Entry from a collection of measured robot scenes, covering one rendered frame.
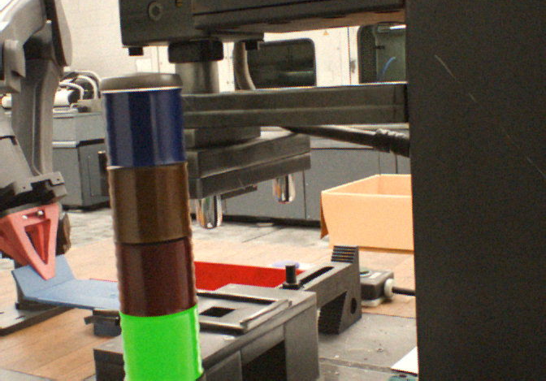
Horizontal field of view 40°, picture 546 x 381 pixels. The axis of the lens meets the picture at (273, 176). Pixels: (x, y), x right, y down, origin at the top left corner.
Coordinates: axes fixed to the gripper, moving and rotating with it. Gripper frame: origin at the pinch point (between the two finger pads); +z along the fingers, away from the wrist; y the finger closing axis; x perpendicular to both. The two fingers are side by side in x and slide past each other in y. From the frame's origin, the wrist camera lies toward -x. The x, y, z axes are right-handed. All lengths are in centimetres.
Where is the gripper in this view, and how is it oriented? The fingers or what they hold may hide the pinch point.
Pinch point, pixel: (45, 272)
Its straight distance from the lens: 84.2
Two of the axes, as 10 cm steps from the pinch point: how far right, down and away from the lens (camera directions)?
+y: 7.4, -4.0, -5.4
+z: 4.2, 9.0, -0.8
